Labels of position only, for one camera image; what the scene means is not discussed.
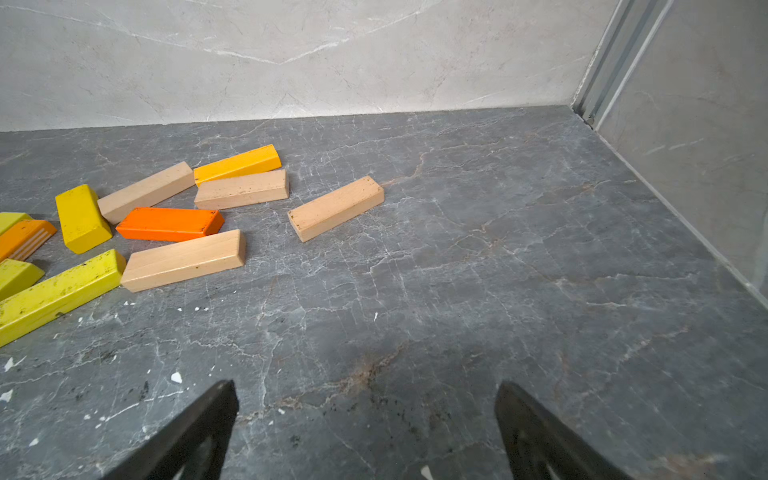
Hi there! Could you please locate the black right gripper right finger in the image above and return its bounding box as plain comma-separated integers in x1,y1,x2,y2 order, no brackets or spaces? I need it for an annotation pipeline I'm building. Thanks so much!
494,381,629,479

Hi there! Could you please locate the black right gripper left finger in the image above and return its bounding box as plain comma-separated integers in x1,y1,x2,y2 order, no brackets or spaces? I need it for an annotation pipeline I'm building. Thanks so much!
104,380,239,479

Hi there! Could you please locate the lime yellow block long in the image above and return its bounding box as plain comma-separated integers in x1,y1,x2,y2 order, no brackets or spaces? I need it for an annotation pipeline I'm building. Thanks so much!
1,249,126,346

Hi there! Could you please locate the lime yellow block short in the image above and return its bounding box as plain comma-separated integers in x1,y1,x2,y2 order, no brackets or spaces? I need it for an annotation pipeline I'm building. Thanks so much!
0,259,44,301

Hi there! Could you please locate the light wooden block front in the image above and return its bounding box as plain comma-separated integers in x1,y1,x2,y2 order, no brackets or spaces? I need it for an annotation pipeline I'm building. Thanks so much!
121,230,246,293

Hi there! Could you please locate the orange block flat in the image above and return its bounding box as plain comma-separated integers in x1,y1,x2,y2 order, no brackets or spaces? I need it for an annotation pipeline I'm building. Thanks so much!
116,207,224,242

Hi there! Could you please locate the yellow block angled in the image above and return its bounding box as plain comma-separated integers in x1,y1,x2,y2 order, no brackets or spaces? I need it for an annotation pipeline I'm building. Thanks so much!
55,184,112,254

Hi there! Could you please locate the tan wooden block angled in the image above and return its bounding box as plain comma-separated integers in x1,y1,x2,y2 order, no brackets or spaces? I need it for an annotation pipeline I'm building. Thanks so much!
98,162,195,225

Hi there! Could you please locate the tan wooden block right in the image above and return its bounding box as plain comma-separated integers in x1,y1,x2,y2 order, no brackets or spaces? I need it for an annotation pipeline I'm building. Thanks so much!
288,176,385,242

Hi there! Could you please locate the tan wooden block middle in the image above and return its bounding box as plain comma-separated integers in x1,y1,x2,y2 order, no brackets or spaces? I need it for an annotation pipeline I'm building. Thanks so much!
194,169,290,210

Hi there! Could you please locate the orange block upright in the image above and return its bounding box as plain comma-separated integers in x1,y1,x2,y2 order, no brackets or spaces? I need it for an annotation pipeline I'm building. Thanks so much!
0,220,57,261

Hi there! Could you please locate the lime yellow block far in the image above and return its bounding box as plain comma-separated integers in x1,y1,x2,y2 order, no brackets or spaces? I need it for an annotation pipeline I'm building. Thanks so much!
0,212,32,235

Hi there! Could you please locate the amber yellow block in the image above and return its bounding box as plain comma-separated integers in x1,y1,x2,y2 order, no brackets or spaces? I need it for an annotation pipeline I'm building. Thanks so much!
194,145,282,186

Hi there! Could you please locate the aluminium frame post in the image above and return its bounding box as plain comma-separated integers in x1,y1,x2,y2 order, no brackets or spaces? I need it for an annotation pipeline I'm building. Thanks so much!
571,0,673,131

